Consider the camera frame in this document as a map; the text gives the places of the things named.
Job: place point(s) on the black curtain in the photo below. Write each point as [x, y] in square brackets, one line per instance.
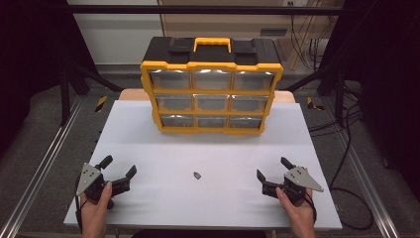
[389, 82]
[29, 59]

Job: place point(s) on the black horizontal bar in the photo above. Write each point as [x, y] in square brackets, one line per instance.
[198, 9]

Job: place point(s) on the right yellow clamp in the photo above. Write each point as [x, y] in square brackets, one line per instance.
[312, 104]

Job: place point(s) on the aluminium rail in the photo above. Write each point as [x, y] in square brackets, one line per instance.
[366, 185]
[39, 172]

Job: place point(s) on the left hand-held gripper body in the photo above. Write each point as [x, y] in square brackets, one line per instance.
[88, 177]

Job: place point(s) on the left yellow clamp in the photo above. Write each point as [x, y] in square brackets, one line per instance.
[101, 103]

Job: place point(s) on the black metal stand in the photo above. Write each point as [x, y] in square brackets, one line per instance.
[65, 95]
[339, 95]

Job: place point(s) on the person's left hand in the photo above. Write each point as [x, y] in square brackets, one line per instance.
[95, 211]

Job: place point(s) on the person's right hand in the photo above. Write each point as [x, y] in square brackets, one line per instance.
[298, 211]

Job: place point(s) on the group of clear drawers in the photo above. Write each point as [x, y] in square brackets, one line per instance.
[252, 81]

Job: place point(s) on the clear plastic drawer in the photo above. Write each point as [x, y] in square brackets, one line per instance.
[173, 102]

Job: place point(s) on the yellow black organizer cabinet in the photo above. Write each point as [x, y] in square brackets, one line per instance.
[211, 56]

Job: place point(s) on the yellow clamp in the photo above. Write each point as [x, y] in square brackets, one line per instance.
[101, 103]
[312, 104]

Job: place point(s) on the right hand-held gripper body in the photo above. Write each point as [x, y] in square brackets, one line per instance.
[298, 183]

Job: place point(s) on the small dark part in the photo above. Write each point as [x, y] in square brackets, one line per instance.
[197, 175]

